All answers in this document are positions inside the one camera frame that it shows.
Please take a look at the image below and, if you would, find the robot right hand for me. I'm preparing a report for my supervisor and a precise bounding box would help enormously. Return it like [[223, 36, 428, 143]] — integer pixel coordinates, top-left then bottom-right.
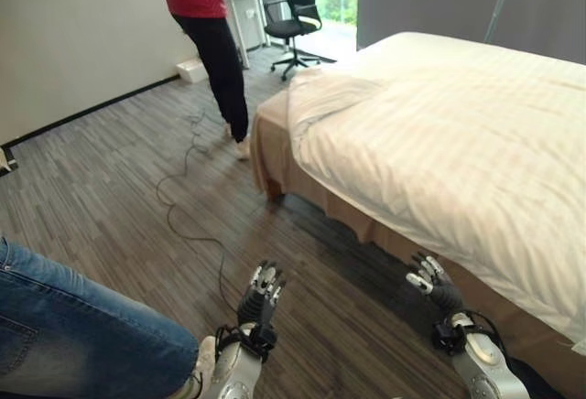
[[405, 252, 465, 314]]

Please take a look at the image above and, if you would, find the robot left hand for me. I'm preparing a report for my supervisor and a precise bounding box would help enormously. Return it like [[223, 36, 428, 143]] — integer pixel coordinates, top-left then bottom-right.
[[236, 260, 288, 329]]

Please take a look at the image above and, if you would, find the bed with beige skirt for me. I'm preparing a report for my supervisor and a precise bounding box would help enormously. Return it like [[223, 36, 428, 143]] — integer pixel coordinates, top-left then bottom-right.
[[250, 67, 586, 394]]

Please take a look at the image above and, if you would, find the white striped duvet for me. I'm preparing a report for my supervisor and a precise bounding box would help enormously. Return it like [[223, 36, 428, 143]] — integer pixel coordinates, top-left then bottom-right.
[[287, 31, 586, 343]]

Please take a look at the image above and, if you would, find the person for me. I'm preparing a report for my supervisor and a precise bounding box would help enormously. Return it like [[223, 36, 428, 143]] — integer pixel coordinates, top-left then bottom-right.
[[0, 233, 217, 399], [152, 0, 284, 161]]

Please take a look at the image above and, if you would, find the white box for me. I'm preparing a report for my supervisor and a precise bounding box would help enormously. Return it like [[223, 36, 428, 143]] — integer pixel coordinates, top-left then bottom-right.
[[176, 60, 211, 83]]

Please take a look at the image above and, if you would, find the black office chair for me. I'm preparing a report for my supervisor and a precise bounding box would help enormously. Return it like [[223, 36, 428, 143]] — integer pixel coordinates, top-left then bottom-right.
[[263, 0, 324, 81]]

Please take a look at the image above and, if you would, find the grey curtain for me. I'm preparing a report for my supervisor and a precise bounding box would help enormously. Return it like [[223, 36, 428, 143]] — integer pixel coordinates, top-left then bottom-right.
[[354, 0, 586, 66]]

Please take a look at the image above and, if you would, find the white desk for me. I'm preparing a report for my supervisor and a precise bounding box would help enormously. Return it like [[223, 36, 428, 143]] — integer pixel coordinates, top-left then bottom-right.
[[221, 0, 280, 70]]

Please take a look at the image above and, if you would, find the black floor cable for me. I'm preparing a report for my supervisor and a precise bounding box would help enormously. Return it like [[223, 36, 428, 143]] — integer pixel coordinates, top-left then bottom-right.
[[157, 106, 240, 313]]

